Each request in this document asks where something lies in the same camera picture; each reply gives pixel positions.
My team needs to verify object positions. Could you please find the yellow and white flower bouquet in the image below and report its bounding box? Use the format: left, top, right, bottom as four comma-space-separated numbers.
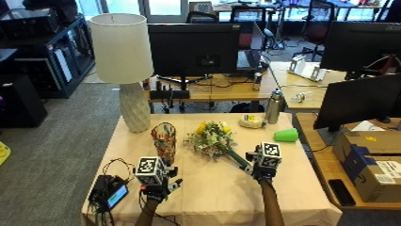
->
184, 121, 254, 174

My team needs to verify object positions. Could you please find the black office chair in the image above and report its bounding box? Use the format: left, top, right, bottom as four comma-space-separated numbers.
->
184, 10, 221, 24
292, 0, 337, 62

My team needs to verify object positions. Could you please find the black cable tray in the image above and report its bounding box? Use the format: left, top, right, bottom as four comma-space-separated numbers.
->
148, 89, 192, 101

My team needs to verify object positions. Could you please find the beige tablecloth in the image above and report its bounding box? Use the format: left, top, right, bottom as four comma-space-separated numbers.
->
80, 112, 343, 226

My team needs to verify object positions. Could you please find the green plastic cup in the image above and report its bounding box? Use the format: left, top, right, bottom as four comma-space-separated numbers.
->
273, 127, 301, 143

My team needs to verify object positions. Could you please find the black monitor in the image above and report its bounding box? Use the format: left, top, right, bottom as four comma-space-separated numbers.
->
312, 73, 401, 133
320, 21, 401, 80
146, 23, 242, 91

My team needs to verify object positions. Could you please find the white marker cube on right glove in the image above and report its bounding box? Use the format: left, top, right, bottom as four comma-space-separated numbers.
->
256, 141, 284, 170

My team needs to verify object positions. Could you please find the white marker cube on glove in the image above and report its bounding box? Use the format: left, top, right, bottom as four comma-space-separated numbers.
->
256, 141, 284, 170
134, 156, 169, 186

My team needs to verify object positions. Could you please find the black cable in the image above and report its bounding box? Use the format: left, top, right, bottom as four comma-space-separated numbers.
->
94, 157, 137, 226

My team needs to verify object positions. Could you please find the cardboard box with blue tape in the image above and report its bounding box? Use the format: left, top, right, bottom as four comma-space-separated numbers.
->
342, 144, 401, 203

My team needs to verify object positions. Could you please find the person's right hand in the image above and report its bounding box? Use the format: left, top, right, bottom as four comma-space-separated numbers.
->
244, 150, 282, 182

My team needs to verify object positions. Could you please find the wooden desk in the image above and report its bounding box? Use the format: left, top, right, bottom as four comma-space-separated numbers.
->
142, 69, 281, 105
266, 60, 347, 111
294, 112, 401, 211

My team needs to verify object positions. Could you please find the black device with lit screen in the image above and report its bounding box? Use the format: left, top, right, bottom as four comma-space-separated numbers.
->
88, 174, 130, 212

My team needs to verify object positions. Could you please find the black box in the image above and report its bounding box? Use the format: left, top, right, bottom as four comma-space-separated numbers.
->
0, 73, 49, 129

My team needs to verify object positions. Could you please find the yellow object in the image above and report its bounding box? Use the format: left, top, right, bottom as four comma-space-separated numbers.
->
0, 140, 12, 167

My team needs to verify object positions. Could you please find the white marker cube on left glove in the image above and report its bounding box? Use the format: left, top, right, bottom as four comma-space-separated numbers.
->
134, 156, 169, 186

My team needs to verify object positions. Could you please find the steel water bottle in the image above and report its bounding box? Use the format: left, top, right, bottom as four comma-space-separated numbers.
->
264, 88, 286, 125

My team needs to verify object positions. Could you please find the dark shelf unit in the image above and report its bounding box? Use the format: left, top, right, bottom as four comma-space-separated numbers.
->
0, 8, 96, 100

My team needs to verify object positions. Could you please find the black phone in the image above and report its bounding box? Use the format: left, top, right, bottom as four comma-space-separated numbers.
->
327, 178, 357, 207

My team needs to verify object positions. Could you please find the open laptop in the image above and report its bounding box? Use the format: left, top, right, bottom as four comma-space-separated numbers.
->
236, 21, 270, 72

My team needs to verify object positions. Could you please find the person's left hand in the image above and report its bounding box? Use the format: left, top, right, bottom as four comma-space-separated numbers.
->
140, 165, 184, 202

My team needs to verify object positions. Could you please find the large cardboard box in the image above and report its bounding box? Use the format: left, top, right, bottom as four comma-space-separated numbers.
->
330, 126, 401, 164

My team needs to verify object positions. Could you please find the white stand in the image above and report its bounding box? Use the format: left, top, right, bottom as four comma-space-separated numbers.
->
286, 54, 327, 83

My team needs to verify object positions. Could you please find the pale tape roll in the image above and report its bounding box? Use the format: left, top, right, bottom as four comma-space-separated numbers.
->
238, 114, 266, 130

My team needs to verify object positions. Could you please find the colourful patterned glass vase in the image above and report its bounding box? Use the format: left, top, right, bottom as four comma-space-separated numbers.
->
150, 121, 178, 167

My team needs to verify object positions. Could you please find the clear plastic object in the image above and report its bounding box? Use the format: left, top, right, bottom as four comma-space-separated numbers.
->
289, 90, 316, 105

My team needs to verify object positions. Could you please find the white table lamp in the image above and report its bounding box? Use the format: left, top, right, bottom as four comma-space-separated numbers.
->
89, 12, 156, 134

